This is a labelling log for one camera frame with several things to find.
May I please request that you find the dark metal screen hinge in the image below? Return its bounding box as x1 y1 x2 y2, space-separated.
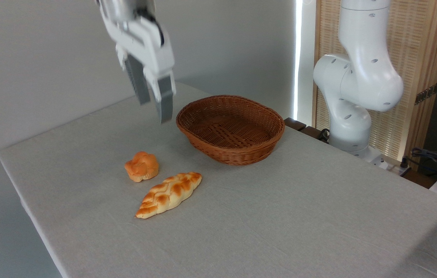
415 82 437 105

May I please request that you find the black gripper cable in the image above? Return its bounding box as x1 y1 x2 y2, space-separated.
137 9 165 47

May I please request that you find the dark brown wooden bench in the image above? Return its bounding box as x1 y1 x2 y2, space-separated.
284 118 331 142

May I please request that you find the grey tablecloth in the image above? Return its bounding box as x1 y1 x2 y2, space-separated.
0 81 437 278

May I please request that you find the round flower-shaped bun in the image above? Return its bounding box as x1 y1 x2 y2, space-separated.
124 151 160 183

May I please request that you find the long braided bread loaf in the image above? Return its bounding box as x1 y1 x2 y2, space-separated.
135 172 203 219

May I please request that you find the black cable bundle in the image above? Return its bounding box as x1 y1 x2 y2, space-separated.
401 147 437 183

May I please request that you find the brown wicker basket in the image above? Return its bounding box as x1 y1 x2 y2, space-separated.
176 95 285 166

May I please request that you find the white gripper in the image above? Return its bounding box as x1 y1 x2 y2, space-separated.
101 10 176 124

